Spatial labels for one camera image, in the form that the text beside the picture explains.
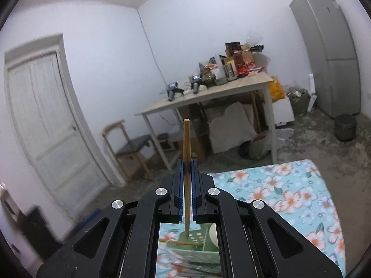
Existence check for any wooden chopstick one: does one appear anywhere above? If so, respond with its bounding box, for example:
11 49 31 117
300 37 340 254
183 119 191 239

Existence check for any grey refrigerator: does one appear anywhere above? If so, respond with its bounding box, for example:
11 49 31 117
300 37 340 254
290 0 361 118

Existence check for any white foam box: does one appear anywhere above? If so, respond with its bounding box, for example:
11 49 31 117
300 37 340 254
272 96 295 126

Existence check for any white sack under table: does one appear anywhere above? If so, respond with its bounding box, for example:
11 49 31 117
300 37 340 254
209 102 257 154

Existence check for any wooden chair black seat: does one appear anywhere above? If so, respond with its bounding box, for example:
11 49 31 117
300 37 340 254
101 120 154 182

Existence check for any yellow plastic bag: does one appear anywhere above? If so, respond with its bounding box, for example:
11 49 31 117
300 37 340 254
268 76 285 102

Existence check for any beige round soup ladle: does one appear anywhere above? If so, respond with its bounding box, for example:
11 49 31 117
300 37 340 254
209 223 219 247

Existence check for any floral blue tablecloth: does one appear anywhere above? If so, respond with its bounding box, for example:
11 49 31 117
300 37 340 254
155 159 346 277

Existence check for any red bottle on table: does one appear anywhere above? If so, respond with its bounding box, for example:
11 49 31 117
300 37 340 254
233 50 247 77

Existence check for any white door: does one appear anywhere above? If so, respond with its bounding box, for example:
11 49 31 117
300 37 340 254
4 35 108 219

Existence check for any green plastic utensil holder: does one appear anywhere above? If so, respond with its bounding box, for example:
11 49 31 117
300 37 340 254
158 222 220 265

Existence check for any wooden chopstick two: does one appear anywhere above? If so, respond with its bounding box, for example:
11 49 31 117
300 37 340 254
158 238 204 247

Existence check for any white work table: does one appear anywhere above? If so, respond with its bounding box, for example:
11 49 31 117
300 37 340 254
136 72 278 171

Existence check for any black trash bin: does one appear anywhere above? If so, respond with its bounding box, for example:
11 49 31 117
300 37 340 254
334 114 357 142

